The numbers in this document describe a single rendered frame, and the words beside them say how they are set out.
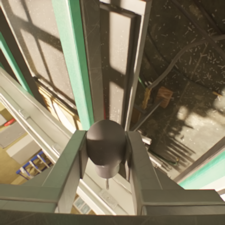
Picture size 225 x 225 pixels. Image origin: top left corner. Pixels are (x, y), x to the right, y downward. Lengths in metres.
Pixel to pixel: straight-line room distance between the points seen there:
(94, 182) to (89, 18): 0.36
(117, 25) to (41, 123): 0.38
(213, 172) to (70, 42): 0.21
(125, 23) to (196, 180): 0.42
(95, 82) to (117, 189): 0.28
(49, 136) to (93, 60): 0.34
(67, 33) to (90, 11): 0.04
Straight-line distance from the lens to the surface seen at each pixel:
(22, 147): 9.77
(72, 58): 0.22
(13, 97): 0.68
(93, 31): 0.21
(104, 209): 0.84
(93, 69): 0.24
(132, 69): 0.60
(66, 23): 0.20
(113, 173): 0.18
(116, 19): 0.53
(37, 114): 0.58
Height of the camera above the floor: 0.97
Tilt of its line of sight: 28 degrees down
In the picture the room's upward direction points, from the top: 132 degrees counter-clockwise
